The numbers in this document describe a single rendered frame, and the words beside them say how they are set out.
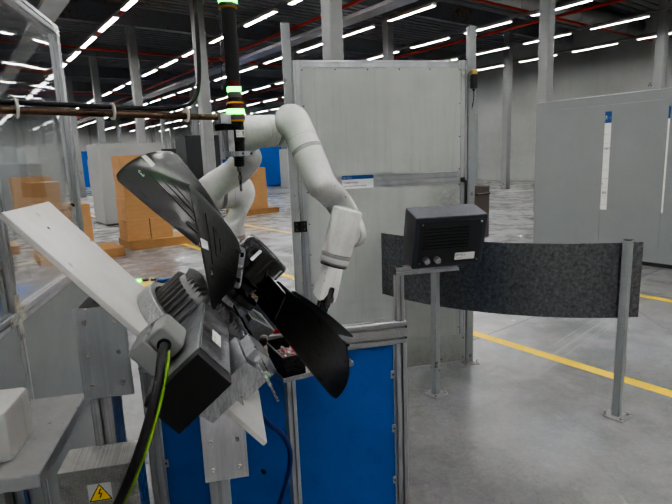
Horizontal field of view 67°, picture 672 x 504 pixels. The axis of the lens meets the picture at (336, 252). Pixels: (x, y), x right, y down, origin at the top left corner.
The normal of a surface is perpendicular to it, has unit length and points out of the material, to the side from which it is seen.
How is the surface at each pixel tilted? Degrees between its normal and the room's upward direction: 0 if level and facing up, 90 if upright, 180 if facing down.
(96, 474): 90
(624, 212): 90
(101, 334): 90
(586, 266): 90
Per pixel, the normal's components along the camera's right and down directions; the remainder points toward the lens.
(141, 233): 0.59, 0.13
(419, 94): 0.22, 0.18
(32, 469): -0.04, -0.98
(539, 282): -0.29, 0.18
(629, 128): -0.80, 0.14
